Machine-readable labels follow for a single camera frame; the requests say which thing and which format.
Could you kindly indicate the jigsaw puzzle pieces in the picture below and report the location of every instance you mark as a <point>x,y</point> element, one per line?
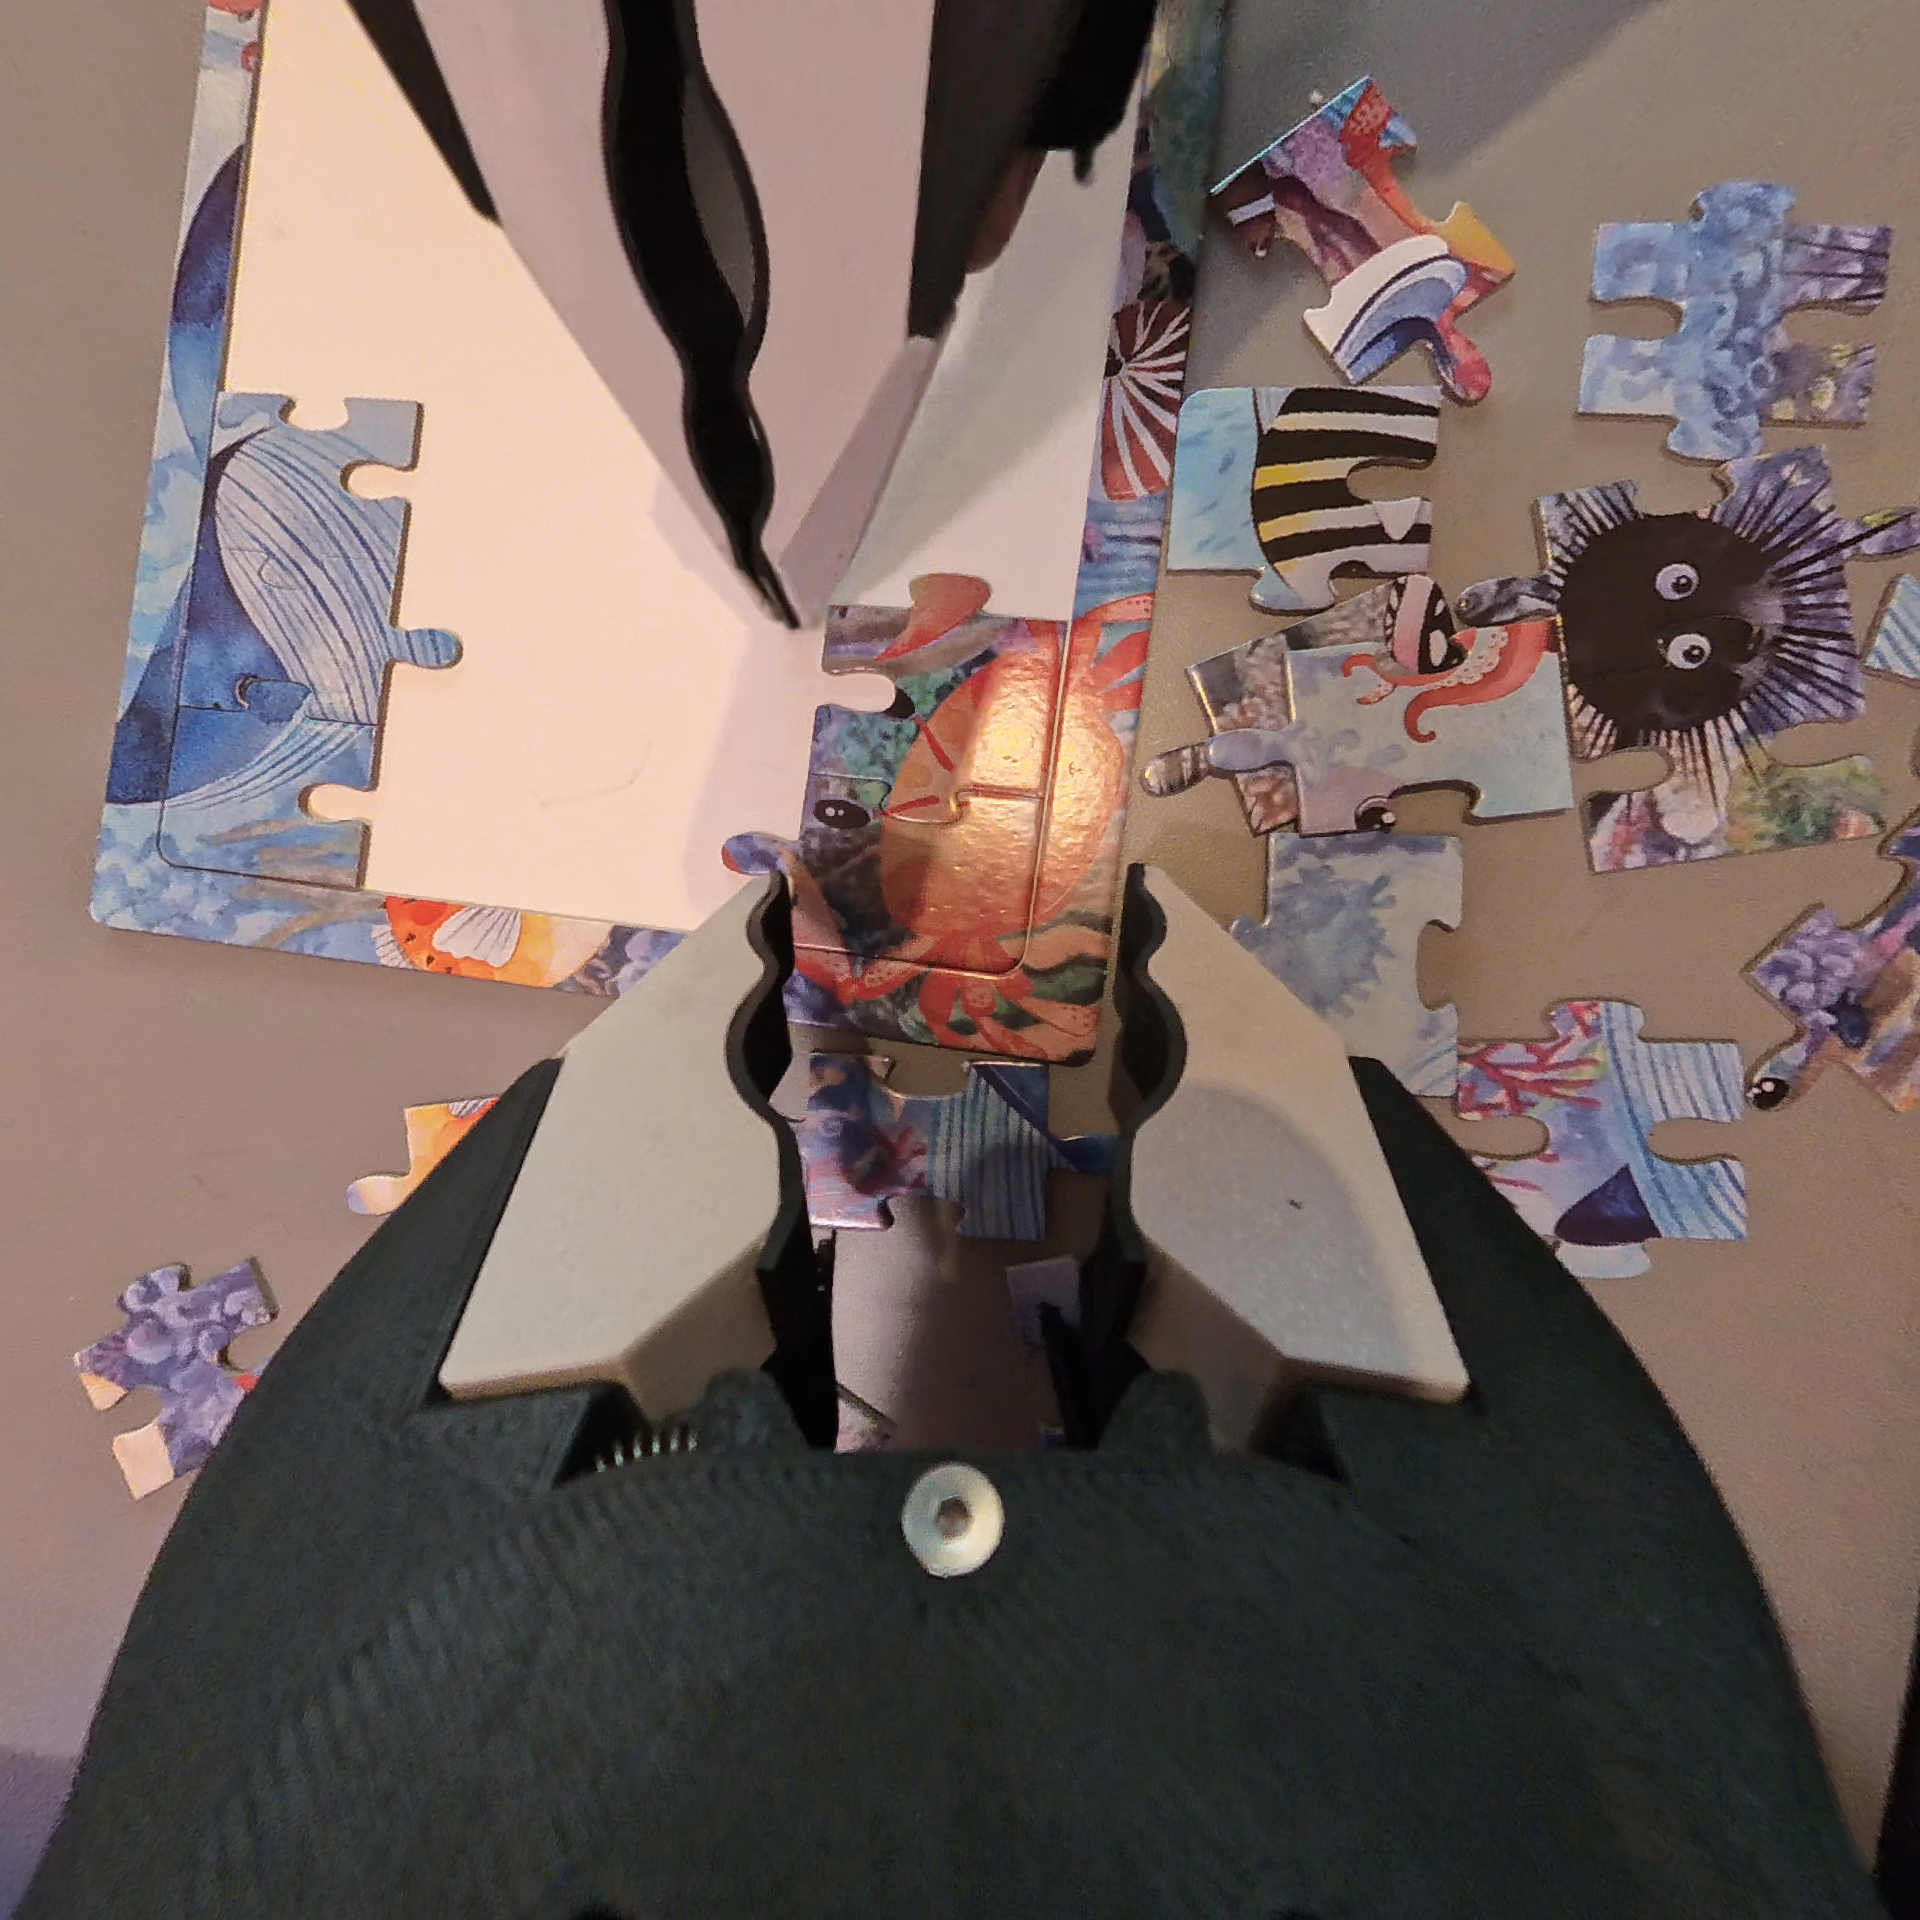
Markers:
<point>1349,960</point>

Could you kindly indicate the orange pufferfish puzzle piece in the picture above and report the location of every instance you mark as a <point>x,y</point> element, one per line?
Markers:
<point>427,1131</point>

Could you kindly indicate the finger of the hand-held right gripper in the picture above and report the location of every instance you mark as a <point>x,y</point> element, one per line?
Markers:
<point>870,480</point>
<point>554,121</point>

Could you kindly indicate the urchin and green puzzle piece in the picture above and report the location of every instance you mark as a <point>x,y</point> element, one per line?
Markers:
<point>1723,780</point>

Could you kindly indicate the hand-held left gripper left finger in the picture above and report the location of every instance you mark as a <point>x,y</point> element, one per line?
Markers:
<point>629,1201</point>

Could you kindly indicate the red octopus puzzle piece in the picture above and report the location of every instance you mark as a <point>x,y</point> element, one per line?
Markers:
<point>1501,734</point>

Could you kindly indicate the striped fish puzzle piece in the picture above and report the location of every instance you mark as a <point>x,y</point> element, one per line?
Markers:
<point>1320,480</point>

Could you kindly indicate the black sea urchin puzzle piece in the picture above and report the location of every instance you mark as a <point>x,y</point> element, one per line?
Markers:
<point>1649,570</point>

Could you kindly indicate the orange coral puzzle piece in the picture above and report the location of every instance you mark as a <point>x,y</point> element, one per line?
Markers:
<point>976,901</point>

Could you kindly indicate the puzzle frame board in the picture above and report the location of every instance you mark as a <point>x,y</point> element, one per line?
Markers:
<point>523,676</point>

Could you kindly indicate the joined blue whale puzzle section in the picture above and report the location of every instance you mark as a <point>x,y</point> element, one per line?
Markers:
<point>283,601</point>

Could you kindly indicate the orange claw puzzle piece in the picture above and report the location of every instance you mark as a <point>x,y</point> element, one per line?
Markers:
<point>976,688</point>

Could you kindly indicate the black perforated padded panel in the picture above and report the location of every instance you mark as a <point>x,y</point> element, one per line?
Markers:
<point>1900,1830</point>

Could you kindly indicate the blue bubble puzzle piece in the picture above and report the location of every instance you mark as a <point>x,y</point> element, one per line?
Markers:
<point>1723,300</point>

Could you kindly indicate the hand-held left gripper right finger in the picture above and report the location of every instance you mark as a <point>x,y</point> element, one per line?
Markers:
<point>1289,1201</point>

